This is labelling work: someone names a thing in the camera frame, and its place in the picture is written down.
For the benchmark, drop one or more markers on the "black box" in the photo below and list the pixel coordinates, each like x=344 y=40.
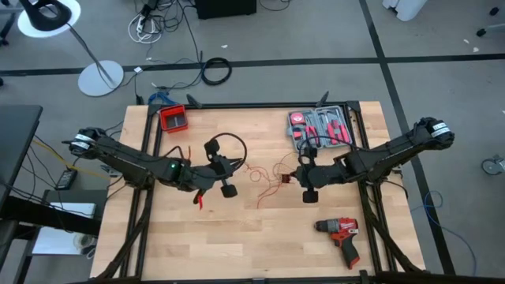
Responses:
x=225 y=8

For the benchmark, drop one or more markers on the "grey caster wheel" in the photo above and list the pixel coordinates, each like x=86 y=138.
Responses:
x=491 y=166

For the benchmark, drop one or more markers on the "white paper sheet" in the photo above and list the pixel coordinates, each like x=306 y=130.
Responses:
x=73 y=209

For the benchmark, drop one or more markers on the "black frame bracket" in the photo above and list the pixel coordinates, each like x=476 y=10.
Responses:
x=322 y=98
x=194 y=101

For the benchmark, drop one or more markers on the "black side shelf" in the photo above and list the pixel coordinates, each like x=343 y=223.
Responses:
x=75 y=195

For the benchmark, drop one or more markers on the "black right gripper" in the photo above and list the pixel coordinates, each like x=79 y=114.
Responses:
x=317 y=175

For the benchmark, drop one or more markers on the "red square plastic bin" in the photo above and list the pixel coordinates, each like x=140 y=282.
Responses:
x=173 y=120

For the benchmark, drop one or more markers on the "white plastic object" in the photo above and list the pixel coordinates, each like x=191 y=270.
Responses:
x=406 y=8

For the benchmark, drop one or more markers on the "floor lamp with round base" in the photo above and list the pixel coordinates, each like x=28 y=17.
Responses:
x=100 y=79

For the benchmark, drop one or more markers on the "red tape measure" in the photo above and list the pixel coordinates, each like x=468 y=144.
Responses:
x=296 y=117

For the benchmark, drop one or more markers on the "black desk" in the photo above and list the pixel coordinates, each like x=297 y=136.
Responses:
x=16 y=138

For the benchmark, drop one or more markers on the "black power adapter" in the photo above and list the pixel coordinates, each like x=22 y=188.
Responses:
x=66 y=179

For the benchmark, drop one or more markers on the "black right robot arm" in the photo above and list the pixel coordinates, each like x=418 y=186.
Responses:
x=386 y=152

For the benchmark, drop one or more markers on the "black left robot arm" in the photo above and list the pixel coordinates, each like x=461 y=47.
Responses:
x=130 y=161

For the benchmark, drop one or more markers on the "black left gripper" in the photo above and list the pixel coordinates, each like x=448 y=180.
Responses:
x=215 y=175

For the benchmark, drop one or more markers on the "white power strip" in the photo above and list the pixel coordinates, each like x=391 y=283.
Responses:
x=139 y=27

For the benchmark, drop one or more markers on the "grey tool case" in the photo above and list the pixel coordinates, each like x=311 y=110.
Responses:
x=315 y=115

